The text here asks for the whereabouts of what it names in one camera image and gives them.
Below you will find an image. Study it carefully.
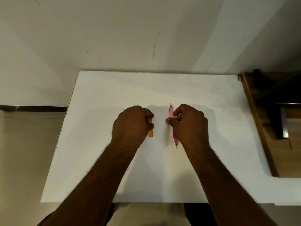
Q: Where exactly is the brown wooden cabinet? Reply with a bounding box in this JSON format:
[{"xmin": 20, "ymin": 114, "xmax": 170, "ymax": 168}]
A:
[{"xmin": 238, "ymin": 72, "xmax": 301, "ymax": 178}]

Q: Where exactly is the metal bar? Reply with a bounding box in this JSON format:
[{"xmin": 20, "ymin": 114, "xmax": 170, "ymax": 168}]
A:
[{"xmin": 279, "ymin": 105, "xmax": 290, "ymax": 140}]

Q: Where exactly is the person's right hand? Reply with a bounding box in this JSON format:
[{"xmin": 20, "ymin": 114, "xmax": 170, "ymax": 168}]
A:
[{"xmin": 166, "ymin": 104, "xmax": 211, "ymax": 151}]

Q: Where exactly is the dark skirting strip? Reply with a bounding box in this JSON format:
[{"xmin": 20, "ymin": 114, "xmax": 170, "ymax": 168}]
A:
[{"xmin": 0, "ymin": 105, "xmax": 68, "ymax": 113}]

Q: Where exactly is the person's left hand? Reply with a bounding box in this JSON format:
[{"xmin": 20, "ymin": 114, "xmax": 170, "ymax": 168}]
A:
[{"xmin": 111, "ymin": 105, "xmax": 155, "ymax": 150}]

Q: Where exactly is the pink pen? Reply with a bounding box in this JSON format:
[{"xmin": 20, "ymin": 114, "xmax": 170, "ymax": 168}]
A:
[{"xmin": 169, "ymin": 103, "xmax": 178, "ymax": 149}]

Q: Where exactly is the person's right forearm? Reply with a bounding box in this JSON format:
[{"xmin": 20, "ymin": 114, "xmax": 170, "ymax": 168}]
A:
[{"xmin": 183, "ymin": 144, "xmax": 278, "ymax": 226}]

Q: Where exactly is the person's left forearm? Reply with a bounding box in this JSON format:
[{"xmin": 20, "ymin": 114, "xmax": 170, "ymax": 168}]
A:
[{"xmin": 42, "ymin": 141, "xmax": 140, "ymax": 226}]

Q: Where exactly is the black object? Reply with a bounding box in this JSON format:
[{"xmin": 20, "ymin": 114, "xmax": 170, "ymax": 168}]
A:
[{"xmin": 253, "ymin": 68, "xmax": 301, "ymax": 107}]

